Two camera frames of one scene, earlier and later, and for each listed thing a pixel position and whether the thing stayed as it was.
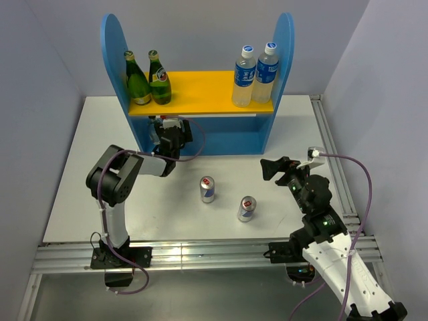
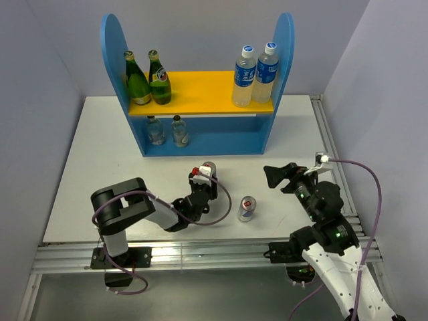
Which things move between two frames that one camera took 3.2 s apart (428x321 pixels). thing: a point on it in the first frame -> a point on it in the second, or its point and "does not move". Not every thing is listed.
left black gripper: x=185 y=136 -> x=212 y=189
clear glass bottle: x=152 y=122 does not move
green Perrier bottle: x=160 y=89 does not move
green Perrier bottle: x=138 y=86 does not move
